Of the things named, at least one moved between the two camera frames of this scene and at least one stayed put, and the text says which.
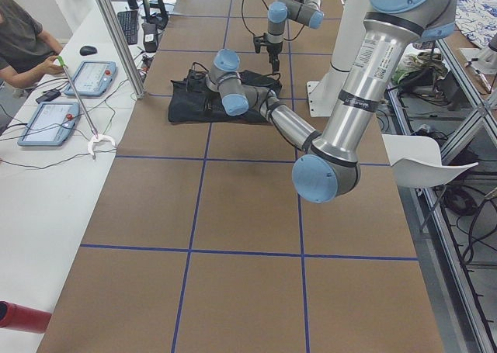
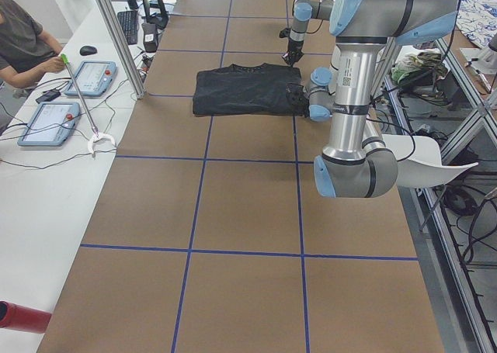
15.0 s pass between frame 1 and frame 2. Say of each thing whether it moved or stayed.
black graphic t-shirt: moved
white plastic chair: stayed
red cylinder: stayed
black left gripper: moved
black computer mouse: stayed
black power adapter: stayed
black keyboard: stayed
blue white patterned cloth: stayed
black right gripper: moved
